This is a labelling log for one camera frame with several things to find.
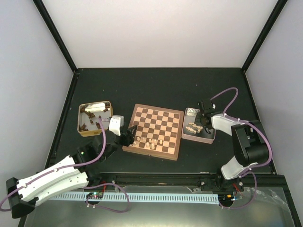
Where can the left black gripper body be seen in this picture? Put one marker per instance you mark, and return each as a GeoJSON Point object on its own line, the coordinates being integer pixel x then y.
{"type": "Point", "coordinates": [127, 138]}

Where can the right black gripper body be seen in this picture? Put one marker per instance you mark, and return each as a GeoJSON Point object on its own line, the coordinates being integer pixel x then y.
{"type": "Point", "coordinates": [201, 123]}

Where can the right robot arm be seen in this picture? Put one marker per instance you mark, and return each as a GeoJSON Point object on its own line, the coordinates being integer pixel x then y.
{"type": "Point", "coordinates": [250, 144]}

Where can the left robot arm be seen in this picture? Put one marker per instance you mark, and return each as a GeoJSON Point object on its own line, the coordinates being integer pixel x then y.
{"type": "Point", "coordinates": [73, 172]}

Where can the pink tin with light pieces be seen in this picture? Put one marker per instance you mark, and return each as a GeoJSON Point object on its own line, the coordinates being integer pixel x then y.
{"type": "Point", "coordinates": [193, 130]}

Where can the wooden chess board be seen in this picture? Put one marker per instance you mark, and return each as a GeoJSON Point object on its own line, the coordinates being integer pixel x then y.
{"type": "Point", "coordinates": [160, 124]}

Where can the gold tin with dark pieces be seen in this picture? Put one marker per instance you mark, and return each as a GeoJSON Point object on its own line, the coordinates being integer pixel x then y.
{"type": "Point", "coordinates": [91, 114]}

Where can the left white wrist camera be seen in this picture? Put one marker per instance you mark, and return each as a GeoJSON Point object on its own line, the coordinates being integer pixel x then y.
{"type": "Point", "coordinates": [116, 122]}

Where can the light blue cable duct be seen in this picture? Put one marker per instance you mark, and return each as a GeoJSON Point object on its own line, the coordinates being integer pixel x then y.
{"type": "Point", "coordinates": [138, 197]}

